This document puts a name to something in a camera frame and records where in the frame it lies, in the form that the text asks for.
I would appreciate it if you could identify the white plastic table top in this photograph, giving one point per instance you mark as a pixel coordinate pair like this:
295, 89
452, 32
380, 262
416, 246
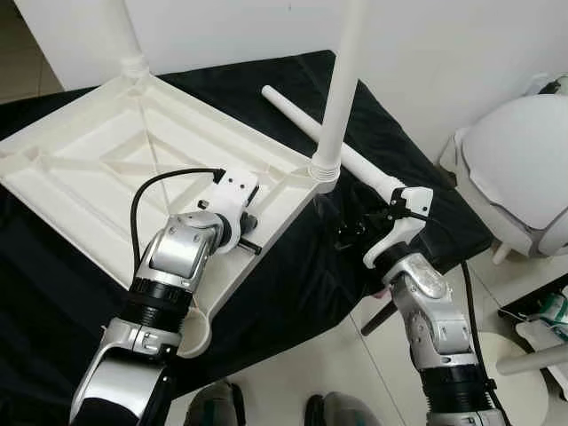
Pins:
71, 151

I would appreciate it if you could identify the grey green robot leg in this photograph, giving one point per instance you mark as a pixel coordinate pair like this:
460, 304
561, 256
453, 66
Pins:
344, 412
213, 404

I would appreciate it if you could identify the white plastic chair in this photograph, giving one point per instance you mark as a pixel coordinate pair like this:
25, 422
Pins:
515, 151

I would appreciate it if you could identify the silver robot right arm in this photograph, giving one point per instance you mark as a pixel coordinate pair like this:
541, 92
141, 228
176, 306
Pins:
426, 302

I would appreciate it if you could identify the green white packet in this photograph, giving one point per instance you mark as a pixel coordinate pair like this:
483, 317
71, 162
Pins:
552, 308

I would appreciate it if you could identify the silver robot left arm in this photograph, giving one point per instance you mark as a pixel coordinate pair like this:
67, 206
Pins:
177, 257

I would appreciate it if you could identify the grey green robot left leg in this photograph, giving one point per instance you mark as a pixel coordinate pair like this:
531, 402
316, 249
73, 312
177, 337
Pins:
213, 404

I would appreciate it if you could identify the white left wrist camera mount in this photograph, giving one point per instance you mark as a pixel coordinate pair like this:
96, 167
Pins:
235, 186

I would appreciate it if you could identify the grey green robot right leg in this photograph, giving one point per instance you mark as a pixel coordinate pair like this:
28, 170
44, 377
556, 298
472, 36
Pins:
344, 412

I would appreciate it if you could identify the black wall plug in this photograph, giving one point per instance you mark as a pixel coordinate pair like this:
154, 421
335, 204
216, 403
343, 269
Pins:
546, 85

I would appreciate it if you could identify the black table cloth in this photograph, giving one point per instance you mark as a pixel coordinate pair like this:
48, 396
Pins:
293, 284

